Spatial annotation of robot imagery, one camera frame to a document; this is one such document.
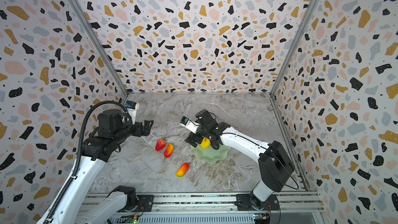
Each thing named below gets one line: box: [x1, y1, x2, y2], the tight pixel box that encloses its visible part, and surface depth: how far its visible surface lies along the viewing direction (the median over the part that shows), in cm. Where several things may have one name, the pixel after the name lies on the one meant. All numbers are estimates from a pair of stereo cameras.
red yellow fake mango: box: [175, 162, 190, 178], surface depth 84 cm
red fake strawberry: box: [155, 136, 168, 151], surface depth 93 cm
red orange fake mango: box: [164, 143, 175, 159], surface depth 91 cm
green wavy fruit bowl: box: [190, 143, 232, 164], surface depth 91 cm
